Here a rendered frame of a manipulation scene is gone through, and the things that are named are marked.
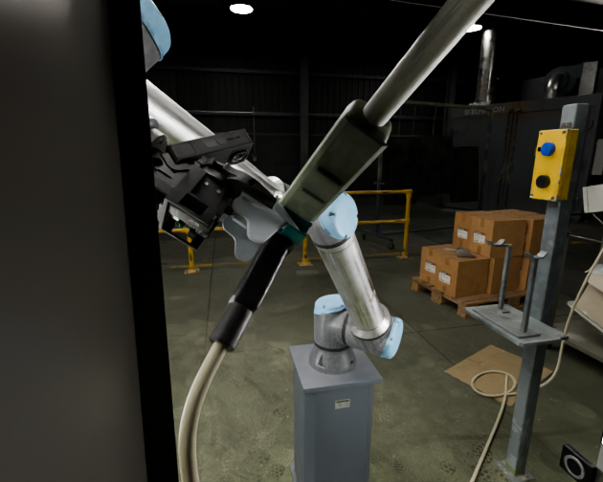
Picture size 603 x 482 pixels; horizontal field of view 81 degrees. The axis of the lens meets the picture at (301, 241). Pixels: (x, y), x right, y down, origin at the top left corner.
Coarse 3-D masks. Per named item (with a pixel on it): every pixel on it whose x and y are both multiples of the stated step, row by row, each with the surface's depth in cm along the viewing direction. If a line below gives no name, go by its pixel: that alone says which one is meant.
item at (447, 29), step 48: (480, 0) 22; (432, 48) 25; (384, 96) 29; (336, 144) 33; (384, 144) 31; (288, 192) 41; (336, 192) 38; (288, 240) 44; (240, 288) 39; (240, 336) 37
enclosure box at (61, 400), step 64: (0, 0) 11; (64, 0) 17; (128, 0) 29; (512, 0) 40; (576, 0) 42; (0, 64) 10; (64, 64) 16; (128, 64) 29; (0, 128) 10; (64, 128) 15; (128, 128) 29; (0, 192) 10; (64, 192) 15; (128, 192) 29; (0, 256) 9; (64, 256) 14; (128, 256) 29; (0, 320) 9; (64, 320) 14; (128, 320) 27; (0, 384) 9; (64, 384) 13; (128, 384) 25; (0, 448) 9; (64, 448) 13; (128, 448) 23
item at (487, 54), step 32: (480, 64) 895; (480, 96) 903; (544, 96) 812; (576, 96) 749; (480, 128) 898; (512, 128) 844; (544, 128) 796; (480, 160) 909; (512, 160) 854; (512, 192) 865; (576, 192) 774
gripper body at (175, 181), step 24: (168, 168) 41; (192, 168) 40; (216, 168) 42; (168, 192) 39; (192, 192) 39; (216, 192) 40; (168, 216) 43; (192, 216) 37; (216, 216) 39; (192, 240) 43
